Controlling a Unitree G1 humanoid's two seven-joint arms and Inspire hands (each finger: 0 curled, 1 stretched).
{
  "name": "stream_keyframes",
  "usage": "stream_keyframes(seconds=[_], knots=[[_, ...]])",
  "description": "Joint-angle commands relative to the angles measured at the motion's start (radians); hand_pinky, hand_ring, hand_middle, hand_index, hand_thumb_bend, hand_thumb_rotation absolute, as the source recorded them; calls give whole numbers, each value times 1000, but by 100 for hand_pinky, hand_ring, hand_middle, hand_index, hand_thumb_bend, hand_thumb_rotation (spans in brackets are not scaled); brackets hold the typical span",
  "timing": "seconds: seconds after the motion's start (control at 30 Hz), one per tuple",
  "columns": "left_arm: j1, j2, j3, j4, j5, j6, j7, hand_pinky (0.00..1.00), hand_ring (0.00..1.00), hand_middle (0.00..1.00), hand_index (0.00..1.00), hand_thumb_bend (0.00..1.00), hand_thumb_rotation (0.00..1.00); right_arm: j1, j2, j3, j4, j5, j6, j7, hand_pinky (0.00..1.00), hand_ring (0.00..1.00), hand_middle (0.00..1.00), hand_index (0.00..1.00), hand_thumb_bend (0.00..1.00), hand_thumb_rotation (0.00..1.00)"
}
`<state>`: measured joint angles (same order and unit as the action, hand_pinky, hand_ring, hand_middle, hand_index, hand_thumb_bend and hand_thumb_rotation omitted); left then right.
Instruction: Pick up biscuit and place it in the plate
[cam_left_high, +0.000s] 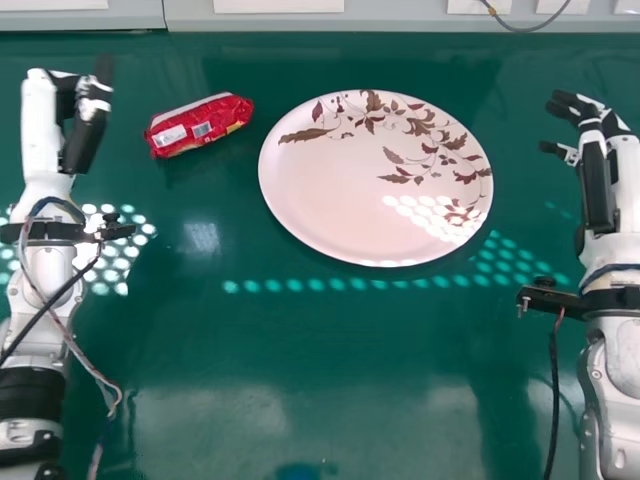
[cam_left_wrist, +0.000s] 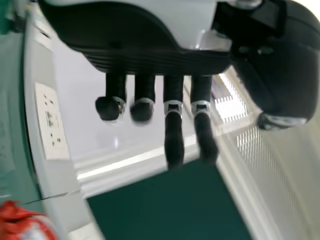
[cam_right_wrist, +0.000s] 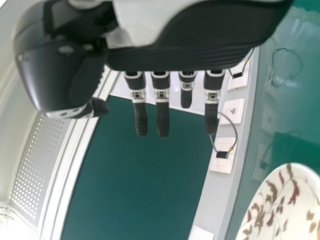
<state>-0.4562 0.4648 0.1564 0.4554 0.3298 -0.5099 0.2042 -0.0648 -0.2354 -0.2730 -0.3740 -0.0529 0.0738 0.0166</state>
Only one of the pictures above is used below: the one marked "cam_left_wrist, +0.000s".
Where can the red biscuit packet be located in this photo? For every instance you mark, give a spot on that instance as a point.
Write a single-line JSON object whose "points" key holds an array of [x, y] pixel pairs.
{"points": [[15, 220]]}

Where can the white perforated panel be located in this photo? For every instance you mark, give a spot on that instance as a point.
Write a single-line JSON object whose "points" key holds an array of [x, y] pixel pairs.
{"points": [[265, 160]]}

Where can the white socket plate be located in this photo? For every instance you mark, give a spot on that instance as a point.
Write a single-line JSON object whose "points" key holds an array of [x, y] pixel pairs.
{"points": [[51, 120]]}

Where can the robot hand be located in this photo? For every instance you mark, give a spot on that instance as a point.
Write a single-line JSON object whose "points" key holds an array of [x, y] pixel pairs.
{"points": [[155, 37]]}

